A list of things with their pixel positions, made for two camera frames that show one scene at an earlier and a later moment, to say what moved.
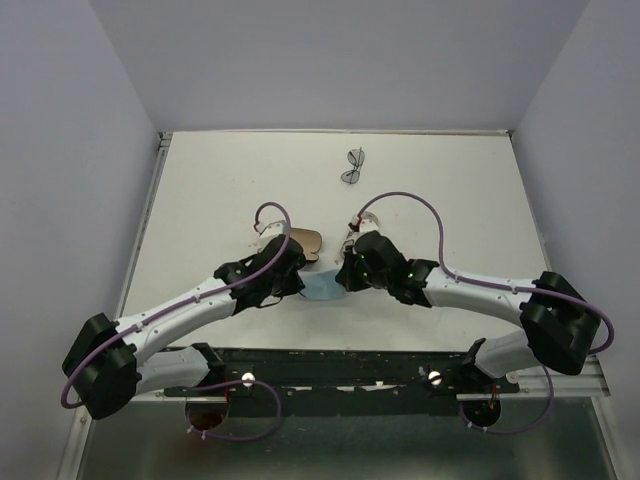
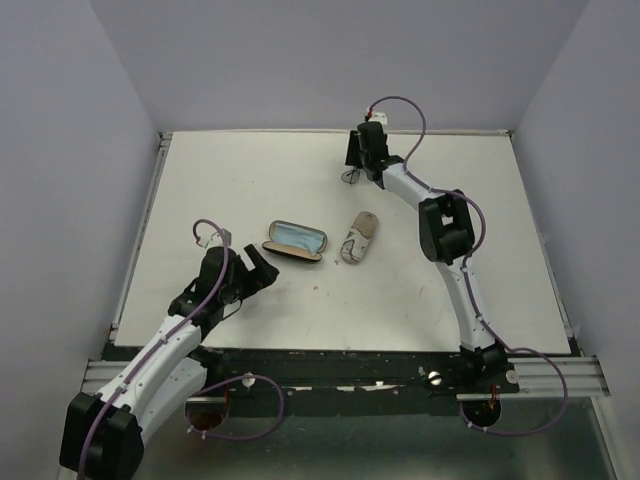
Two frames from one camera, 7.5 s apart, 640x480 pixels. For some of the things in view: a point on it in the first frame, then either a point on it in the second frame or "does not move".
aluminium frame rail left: x=165 y=138 does not move
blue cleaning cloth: x=321 y=285 to x=291 y=235
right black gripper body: x=358 y=277 to x=364 y=161
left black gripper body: x=286 y=286 to x=245 y=282
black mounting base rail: x=384 y=377 does not move
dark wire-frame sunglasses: x=357 y=157 does not move
